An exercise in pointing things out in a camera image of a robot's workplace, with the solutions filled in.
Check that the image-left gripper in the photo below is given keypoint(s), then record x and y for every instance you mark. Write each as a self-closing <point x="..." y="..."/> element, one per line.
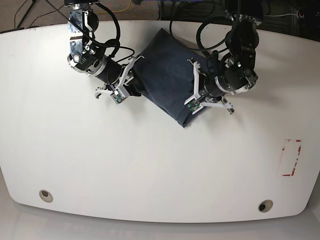
<point x="117" y="77"/>

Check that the right table cable grommet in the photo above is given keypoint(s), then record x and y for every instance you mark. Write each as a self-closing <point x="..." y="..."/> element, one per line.
<point x="265" y="206"/>

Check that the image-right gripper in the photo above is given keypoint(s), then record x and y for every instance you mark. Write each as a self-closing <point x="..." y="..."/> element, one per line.
<point x="202" y="88"/>

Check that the left table cable grommet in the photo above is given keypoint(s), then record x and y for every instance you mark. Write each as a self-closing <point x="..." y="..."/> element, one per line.
<point x="45" y="196"/>

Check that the red tape rectangle marking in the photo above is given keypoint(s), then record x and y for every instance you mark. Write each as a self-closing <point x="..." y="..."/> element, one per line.
<point x="289" y="157"/>

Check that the table cable grommet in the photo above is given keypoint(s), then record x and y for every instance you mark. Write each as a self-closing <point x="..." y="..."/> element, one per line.
<point x="265" y="206"/>
<point x="45" y="196"/>

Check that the dark blue t-shirt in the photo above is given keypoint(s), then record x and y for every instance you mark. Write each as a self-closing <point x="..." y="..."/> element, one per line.
<point x="166" y="77"/>

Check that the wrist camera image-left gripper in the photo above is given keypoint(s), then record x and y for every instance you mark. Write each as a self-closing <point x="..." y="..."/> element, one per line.
<point x="118" y="96"/>

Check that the black tripod stand leg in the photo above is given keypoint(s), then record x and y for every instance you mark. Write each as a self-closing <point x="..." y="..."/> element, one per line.
<point x="25" y="15"/>

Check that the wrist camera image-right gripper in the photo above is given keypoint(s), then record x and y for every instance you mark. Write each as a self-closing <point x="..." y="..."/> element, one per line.
<point x="194" y="106"/>

